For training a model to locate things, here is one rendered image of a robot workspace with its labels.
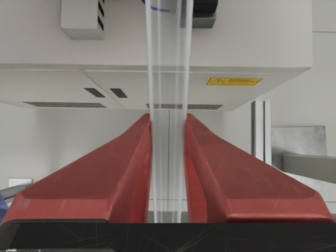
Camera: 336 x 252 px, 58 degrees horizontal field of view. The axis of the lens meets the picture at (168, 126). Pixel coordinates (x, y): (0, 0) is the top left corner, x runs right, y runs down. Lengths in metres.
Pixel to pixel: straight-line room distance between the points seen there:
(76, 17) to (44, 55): 0.08
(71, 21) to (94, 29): 0.03
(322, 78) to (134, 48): 0.87
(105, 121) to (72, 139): 0.13
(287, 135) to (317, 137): 0.10
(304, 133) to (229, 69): 0.71
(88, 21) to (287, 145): 0.85
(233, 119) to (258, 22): 0.63
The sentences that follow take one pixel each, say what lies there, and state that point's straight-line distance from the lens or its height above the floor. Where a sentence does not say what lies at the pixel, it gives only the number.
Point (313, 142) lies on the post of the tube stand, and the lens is 1.17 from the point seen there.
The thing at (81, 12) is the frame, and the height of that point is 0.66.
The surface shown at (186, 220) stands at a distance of 0.21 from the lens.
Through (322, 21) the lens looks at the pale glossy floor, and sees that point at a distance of 1.28.
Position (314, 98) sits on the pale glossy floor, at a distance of 1.19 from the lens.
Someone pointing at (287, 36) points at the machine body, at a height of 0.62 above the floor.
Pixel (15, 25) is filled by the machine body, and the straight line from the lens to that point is 0.53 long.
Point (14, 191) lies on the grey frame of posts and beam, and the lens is 1.10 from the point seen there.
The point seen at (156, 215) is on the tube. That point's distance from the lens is 0.16.
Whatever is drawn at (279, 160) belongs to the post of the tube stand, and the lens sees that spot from 1.12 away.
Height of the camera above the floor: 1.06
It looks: 86 degrees down
